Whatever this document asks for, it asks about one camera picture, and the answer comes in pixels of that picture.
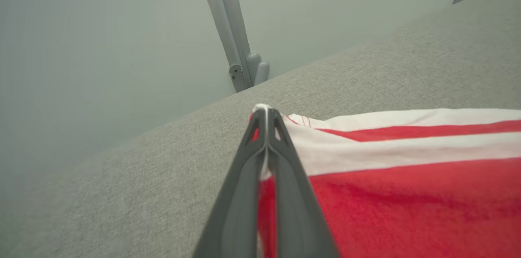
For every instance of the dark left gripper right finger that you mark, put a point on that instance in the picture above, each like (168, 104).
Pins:
(301, 209)

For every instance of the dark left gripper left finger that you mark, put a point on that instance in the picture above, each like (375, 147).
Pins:
(240, 201)

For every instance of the red white basketball jersey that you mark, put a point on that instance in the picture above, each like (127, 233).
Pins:
(407, 193)

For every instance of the grey fabric sofa cushion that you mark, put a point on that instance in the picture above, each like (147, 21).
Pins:
(122, 193)

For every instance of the grey metal partition post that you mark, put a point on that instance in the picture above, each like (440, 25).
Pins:
(228, 18)

